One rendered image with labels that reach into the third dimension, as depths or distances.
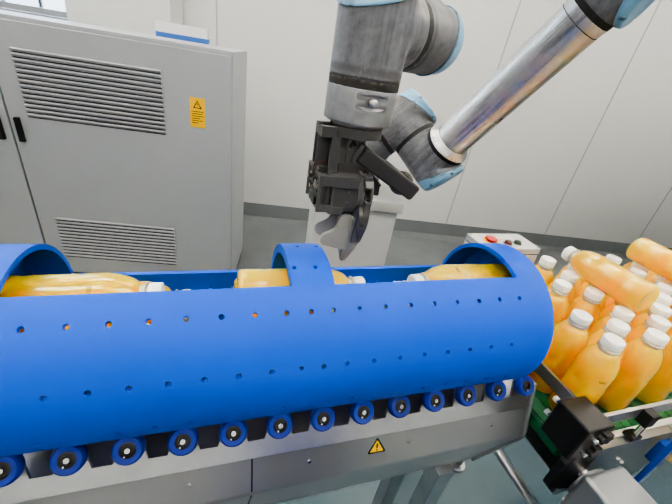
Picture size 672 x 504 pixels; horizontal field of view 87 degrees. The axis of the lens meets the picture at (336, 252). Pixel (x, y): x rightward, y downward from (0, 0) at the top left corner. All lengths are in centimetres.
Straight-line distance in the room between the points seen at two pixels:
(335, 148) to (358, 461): 57
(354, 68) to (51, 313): 45
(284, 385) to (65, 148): 203
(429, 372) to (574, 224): 409
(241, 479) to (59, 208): 207
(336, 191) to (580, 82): 365
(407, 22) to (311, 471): 71
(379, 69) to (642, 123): 419
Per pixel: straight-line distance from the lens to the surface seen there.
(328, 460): 75
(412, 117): 126
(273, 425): 66
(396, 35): 46
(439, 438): 84
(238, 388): 52
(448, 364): 62
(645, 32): 430
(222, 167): 210
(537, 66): 106
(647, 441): 112
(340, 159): 49
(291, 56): 323
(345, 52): 46
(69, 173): 242
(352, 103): 45
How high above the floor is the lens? 152
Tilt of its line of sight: 29 degrees down
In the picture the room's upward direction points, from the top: 10 degrees clockwise
